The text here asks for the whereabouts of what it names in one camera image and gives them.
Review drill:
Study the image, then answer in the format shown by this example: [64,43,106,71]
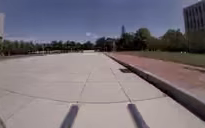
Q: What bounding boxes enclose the red brick path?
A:
[109,53,205,108]

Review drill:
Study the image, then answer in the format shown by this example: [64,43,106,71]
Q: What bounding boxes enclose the dark drain cover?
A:
[119,68,133,74]

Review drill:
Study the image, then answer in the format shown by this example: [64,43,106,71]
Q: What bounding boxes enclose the pale concrete slab pavement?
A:
[0,51,205,128]

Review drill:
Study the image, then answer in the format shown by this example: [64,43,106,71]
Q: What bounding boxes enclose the grey multi-storey building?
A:
[182,0,205,34]

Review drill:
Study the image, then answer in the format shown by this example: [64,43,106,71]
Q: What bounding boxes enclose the grass strip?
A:
[116,50,205,70]

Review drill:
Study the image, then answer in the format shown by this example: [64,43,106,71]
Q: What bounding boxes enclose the row of trees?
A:
[0,27,205,57]

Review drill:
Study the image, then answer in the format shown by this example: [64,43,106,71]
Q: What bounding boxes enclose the distant tower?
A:
[120,24,126,36]

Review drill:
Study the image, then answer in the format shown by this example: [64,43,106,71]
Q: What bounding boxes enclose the robot's own part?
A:
[59,104,80,128]
[127,103,150,128]

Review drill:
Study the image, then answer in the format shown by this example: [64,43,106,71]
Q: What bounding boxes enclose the grey concrete kerb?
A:
[104,52,205,126]

